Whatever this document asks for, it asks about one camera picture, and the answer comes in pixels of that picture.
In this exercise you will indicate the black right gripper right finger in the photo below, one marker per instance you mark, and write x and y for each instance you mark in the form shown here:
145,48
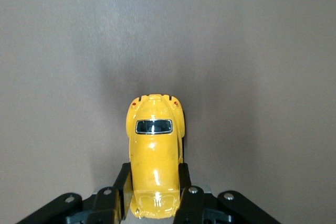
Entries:
194,208

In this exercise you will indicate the yellow beetle toy car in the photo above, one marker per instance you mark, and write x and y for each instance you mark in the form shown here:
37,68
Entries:
155,155

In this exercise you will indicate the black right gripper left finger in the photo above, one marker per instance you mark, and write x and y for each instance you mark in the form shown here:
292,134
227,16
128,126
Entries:
105,208

